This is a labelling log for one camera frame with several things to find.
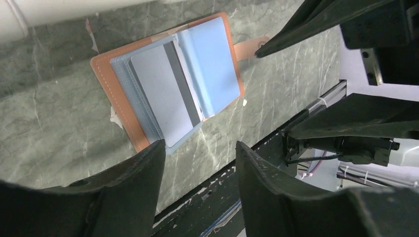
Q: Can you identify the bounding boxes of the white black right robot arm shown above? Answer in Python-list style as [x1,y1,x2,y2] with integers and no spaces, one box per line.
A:
[253,0,419,175]

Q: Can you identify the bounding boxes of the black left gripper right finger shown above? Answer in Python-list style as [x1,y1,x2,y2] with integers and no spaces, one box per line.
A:
[236,141,419,237]

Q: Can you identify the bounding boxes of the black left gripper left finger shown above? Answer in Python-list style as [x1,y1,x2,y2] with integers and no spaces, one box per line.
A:
[0,140,166,237]

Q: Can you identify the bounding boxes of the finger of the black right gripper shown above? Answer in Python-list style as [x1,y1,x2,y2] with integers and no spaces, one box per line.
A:
[255,0,390,58]
[290,93,419,140]

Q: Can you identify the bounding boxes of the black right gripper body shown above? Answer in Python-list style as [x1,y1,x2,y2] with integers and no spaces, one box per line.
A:
[340,0,419,86]

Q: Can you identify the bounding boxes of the white PVC pipe frame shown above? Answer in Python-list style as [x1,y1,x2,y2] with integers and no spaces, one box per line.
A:
[0,0,184,45]

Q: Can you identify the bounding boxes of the aluminium extrusion rail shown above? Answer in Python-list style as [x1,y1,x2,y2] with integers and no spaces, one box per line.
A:
[305,80,347,114]

